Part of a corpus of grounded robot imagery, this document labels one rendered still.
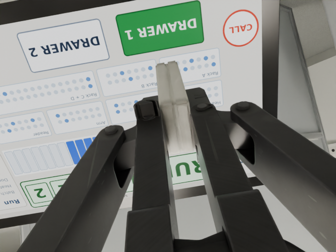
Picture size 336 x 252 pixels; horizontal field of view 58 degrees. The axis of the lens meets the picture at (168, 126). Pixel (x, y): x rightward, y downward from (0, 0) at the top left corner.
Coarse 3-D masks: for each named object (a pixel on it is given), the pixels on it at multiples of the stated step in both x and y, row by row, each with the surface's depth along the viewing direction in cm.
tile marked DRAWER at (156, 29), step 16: (192, 0) 32; (128, 16) 33; (144, 16) 33; (160, 16) 33; (176, 16) 33; (192, 16) 33; (128, 32) 34; (144, 32) 34; (160, 32) 34; (176, 32) 34; (192, 32) 34; (128, 48) 35; (144, 48) 35; (160, 48) 35
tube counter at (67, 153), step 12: (48, 144) 40; (60, 144) 40; (72, 144) 40; (84, 144) 40; (12, 156) 41; (24, 156) 41; (36, 156) 41; (48, 156) 41; (60, 156) 41; (72, 156) 41; (12, 168) 42; (24, 168) 42; (36, 168) 42; (48, 168) 42; (60, 168) 42
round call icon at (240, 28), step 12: (228, 12) 33; (240, 12) 33; (252, 12) 33; (228, 24) 34; (240, 24) 34; (252, 24) 34; (228, 36) 35; (240, 36) 35; (252, 36) 35; (228, 48) 35
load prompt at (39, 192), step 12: (180, 156) 42; (192, 156) 43; (180, 168) 43; (192, 168) 44; (36, 180) 43; (48, 180) 43; (60, 180) 43; (132, 180) 44; (180, 180) 45; (192, 180) 45; (24, 192) 44; (36, 192) 44; (48, 192) 44; (36, 204) 45; (48, 204) 45
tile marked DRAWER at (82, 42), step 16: (16, 32) 33; (32, 32) 33; (48, 32) 33; (64, 32) 33; (80, 32) 33; (96, 32) 33; (32, 48) 34; (48, 48) 34; (64, 48) 34; (80, 48) 34; (96, 48) 34; (32, 64) 35; (48, 64) 35; (64, 64) 35; (80, 64) 35
